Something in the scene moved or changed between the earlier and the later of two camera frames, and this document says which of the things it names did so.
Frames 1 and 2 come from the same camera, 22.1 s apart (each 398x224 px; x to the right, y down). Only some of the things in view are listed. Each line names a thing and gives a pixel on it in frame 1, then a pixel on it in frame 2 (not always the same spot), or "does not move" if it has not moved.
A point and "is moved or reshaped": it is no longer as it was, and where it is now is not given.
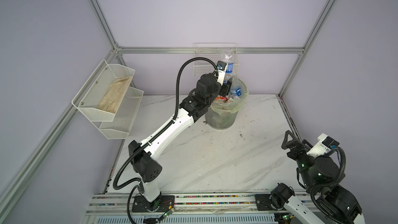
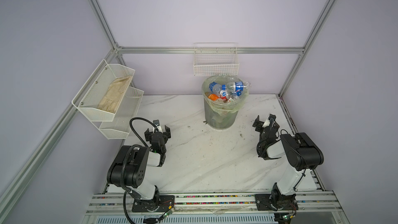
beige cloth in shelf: (115, 94) does not move
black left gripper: (225, 88) → (166, 134)
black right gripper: (298, 149) → (259, 124)
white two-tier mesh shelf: (108, 98) does not move
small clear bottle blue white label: (229, 56) is moved or reshaped
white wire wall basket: (214, 51) does not move
